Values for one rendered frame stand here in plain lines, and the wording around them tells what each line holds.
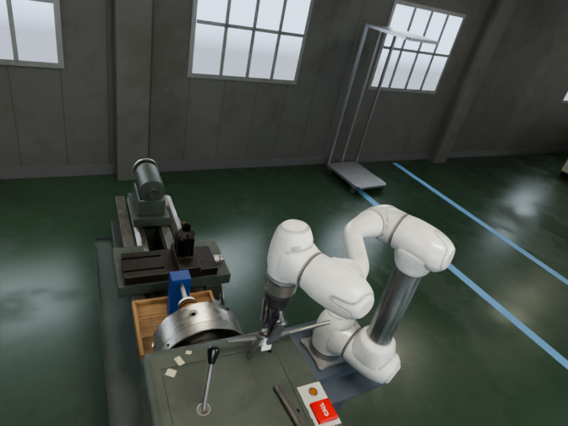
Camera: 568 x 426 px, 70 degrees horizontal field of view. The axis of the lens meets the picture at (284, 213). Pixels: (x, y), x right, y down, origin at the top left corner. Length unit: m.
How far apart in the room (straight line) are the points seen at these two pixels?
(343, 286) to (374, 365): 0.88
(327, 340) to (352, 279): 0.93
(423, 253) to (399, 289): 0.20
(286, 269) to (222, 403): 0.43
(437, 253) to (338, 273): 0.53
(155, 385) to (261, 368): 0.30
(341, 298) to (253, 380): 0.45
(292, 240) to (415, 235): 0.56
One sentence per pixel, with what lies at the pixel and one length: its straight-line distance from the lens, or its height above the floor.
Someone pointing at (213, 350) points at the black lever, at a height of 1.40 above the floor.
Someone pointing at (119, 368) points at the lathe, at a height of 0.54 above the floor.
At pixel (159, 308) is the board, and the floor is 0.89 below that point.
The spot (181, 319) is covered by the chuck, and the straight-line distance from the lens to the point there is 1.45.
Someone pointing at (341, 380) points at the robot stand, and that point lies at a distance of 2.02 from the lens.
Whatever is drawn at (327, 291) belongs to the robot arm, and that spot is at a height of 1.68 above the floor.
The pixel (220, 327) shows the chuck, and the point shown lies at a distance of 1.42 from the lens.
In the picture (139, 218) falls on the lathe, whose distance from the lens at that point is 2.44.
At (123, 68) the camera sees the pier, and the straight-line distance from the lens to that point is 4.27.
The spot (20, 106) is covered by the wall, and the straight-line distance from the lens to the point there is 4.51.
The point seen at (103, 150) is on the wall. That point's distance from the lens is 4.71.
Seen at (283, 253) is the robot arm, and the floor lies 1.69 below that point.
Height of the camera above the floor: 2.28
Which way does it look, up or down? 31 degrees down
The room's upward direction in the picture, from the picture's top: 13 degrees clockwise
